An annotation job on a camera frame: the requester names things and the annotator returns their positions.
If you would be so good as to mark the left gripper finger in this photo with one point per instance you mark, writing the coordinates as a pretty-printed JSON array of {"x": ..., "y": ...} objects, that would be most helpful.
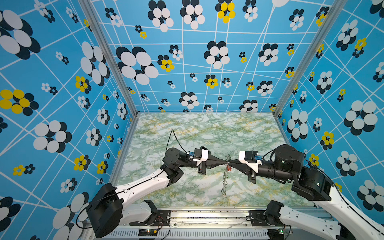
[
  {"x": 216, "y": 164},
  {"x": 215, "y": 160}
]

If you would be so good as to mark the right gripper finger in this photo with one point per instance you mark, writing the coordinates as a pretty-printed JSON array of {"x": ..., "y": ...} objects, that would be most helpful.
[
  {"x": 234, "y": 162},
  {"x": 243, "y": 168}
]

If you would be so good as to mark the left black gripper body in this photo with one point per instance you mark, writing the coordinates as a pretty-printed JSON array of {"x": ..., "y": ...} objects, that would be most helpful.
[{"x": 201, "y": 170}]

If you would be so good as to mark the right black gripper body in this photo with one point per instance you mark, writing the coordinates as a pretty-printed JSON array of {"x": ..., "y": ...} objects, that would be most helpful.
[{"x": 252, "y": 175}]

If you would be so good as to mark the grey metal key ring plate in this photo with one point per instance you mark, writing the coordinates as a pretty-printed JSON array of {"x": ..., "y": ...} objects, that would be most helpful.
[{"x": 225, "y": 177}]

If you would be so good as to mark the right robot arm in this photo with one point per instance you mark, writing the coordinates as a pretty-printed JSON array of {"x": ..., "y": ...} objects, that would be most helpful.
[{"x": 286, "y": 166}]

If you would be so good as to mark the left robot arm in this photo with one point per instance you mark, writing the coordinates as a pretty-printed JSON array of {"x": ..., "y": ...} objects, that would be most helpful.
[{"x": 112, "y": 206}]

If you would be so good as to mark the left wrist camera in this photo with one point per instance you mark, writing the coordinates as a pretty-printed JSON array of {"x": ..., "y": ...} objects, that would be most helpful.
[{"x": 198, "y": 156}]

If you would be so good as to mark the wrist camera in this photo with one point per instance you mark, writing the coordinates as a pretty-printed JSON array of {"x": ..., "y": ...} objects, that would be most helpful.
[
  {"x": 198, "y": 156},
  {"x": 251, "y": 159}
]

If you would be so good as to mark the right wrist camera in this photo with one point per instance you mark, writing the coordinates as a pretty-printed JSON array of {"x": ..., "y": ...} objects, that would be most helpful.
[{"x": 251, "y": 159}]

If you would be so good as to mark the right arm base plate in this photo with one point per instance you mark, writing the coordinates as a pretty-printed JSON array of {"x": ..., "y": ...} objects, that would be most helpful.
[{"x": 258, "y": 219}]

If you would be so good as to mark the perforated cable duct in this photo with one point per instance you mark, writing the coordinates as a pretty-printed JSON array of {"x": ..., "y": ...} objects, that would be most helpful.
[{"x": 189, "y": 234}]

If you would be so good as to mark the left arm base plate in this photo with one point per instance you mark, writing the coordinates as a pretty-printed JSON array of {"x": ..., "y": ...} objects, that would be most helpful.
[{"x": 162, "y": 218}]

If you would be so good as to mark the aluminium front rail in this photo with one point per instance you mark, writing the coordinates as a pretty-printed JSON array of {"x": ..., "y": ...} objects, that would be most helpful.
[{"x": 223, "y": 218}]

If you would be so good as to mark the right corner aluminium post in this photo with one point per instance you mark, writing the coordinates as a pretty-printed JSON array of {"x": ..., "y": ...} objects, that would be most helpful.
[{"x": 323, "y": 31}]

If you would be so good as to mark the corner aluminium post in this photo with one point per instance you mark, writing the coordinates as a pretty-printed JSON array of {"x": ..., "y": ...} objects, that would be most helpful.
[
  {"x": 323, "y": 31},
  {"x": 102, "y": 41}
]

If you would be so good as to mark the left corner aluminium post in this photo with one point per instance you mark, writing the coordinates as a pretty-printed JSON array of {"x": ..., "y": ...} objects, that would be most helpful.
[{"x": 102, "y": 41}]

